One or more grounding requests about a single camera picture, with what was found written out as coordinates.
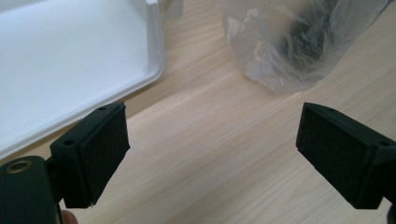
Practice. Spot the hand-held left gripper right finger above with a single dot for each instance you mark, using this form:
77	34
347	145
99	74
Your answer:
339	152

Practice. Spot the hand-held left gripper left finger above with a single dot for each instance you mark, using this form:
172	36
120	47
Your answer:
90	155

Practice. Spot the clear plastic bag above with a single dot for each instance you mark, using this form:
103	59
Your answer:
264	53

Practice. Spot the white plastic tray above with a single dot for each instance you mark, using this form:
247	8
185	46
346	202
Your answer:
68	59

